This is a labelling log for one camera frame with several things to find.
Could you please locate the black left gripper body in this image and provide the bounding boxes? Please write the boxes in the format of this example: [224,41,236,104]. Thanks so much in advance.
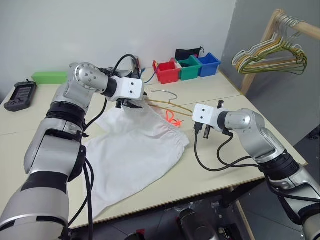
[115,91,148,111]

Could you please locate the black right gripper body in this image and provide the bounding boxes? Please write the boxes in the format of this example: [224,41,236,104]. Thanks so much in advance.
[199,100,224,140]

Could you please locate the yellow wire hanger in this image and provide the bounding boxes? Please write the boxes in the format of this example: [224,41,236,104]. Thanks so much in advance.
[144,89,195,118]

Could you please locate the white cloth garment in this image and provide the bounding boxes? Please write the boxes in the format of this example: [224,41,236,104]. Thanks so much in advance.
[83,98,191,219]

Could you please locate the black and white sneaker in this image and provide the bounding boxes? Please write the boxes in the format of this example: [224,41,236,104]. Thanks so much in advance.
[124,56,144,80]

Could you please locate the red plastic bin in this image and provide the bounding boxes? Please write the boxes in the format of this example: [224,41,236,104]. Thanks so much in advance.
[152,57,182,85]

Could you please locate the green plastic bin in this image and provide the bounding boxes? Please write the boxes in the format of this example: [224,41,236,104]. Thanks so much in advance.
[176,55,203,82]

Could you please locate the blue plastic bin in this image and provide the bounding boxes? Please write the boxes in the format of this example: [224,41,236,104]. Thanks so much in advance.
[197,52,223,78]

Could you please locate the green rectangular box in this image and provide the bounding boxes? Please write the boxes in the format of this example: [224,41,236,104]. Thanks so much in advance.
[31,71,69,85]

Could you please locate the dark grey rounded shape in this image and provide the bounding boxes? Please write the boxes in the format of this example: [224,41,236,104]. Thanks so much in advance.
[177,208,219,240]

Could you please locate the wooden table leg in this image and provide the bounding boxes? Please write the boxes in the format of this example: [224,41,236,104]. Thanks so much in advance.
[234,199,254,240]

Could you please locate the black handheld controller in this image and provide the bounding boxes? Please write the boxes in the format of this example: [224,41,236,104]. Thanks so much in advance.
[3,80,38,113]

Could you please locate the dark rounded shape with red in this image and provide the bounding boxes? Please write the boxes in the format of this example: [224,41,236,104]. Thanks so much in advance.
[127,228,147,240]

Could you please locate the wooden clothes rack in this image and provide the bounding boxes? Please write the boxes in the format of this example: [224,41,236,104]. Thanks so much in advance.
[239,9,320,96]

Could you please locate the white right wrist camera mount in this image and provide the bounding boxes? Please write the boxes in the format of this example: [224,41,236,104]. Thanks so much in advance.
[192,103,221,129]

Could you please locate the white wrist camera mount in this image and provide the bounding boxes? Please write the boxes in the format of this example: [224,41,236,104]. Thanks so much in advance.
[109,76,146,102]
[192,103,221,129]

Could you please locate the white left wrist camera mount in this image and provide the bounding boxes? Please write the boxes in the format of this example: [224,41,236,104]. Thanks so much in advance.
[109,76,146,102]

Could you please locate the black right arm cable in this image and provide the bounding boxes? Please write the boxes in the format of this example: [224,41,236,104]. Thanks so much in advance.
[192,121,261,172]

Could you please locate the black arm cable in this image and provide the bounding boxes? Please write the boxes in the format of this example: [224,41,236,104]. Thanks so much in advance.
[192,121,261,172]
[59,54,138,240]

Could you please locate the blue cable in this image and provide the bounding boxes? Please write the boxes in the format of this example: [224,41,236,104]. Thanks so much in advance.
[142,66,159,85]

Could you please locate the orange string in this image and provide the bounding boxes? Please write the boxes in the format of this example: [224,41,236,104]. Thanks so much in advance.
[164,110,184,127]

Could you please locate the black drawstring pouch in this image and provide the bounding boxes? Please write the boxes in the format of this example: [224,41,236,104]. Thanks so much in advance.
[174,46,205,61]

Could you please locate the bunch of wire hangers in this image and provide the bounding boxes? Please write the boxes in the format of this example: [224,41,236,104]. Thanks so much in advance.
[231,14,309,76]

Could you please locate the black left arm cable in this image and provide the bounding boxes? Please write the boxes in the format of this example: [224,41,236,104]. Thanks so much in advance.
[59,54,138,240]

